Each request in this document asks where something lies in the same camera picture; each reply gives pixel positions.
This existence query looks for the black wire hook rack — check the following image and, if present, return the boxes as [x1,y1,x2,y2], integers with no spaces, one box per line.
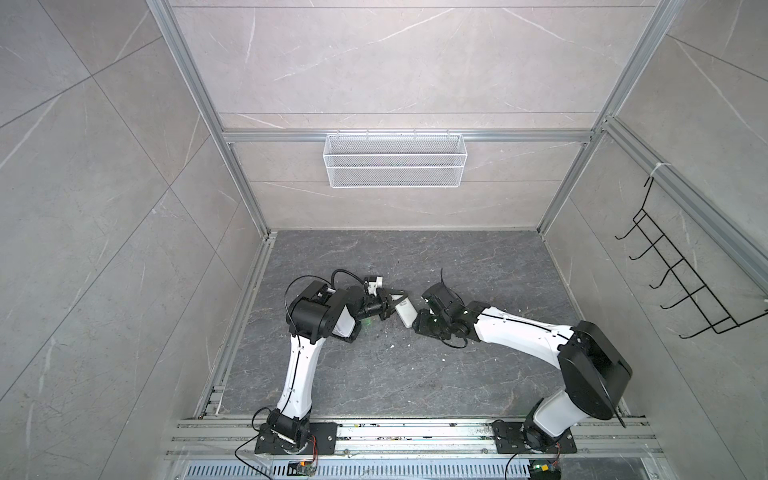
[614,176,767,340]

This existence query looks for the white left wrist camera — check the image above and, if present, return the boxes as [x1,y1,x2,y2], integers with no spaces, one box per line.
[363,275,383,296]

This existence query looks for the white remote control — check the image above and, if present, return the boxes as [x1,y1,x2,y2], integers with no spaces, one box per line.
[395,295,418,329]

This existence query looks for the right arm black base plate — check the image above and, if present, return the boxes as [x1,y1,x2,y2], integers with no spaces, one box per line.
[490,420,577,454]

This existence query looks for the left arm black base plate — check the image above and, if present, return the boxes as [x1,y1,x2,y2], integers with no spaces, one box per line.
[253,422,339,455]

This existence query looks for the white wire mesh basket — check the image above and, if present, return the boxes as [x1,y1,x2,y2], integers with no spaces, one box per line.
[323,133,468,189]

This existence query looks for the aluminium front rail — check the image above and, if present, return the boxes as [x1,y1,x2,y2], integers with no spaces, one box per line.
[161,417,664,460]

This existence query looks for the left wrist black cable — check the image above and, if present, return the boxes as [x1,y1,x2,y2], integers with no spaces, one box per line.
[330,268,367,289]

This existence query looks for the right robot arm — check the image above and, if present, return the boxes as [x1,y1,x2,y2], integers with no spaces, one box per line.
[398,282,632,452]

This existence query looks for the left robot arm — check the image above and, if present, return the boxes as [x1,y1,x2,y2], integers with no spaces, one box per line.
[266,275,417,449]

